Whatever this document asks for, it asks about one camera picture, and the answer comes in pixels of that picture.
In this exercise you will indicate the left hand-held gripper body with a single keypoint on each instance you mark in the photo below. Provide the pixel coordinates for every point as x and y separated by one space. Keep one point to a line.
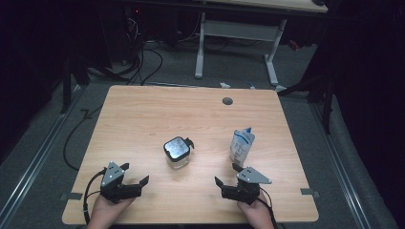
112 175

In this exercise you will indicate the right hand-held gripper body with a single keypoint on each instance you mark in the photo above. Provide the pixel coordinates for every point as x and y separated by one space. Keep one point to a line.
246 187

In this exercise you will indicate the white and blue pouch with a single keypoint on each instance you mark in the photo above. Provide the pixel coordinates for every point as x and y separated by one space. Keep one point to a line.
241 146

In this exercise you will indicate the glass jar with black lid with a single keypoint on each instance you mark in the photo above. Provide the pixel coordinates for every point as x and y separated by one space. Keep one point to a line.
176 149

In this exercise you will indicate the person's right hand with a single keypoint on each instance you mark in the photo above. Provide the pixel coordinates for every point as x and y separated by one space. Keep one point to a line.
258 214

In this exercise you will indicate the person's left hand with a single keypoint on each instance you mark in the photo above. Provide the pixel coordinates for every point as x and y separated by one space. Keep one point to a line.
105 213

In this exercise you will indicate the grey tape strip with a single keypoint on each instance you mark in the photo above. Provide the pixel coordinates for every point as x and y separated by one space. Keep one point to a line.
309 191
72 196

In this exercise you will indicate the round table grommet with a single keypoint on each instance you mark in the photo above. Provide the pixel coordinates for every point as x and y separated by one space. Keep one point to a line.
227 101

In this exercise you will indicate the white scrap on floor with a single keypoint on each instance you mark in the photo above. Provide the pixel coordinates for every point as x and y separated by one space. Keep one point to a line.
224 85

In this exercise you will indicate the black metal stand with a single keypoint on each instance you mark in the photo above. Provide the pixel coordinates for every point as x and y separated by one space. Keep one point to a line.
327 108
66 92

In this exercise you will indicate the red object under desk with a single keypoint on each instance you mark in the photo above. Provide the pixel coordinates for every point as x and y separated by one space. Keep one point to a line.
293 45

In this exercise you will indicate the metal floor rail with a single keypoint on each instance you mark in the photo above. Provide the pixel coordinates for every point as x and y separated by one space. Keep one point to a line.
343 175
35 162

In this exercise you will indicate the white desk frame with top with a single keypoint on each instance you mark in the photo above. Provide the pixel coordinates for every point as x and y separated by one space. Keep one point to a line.
238 30

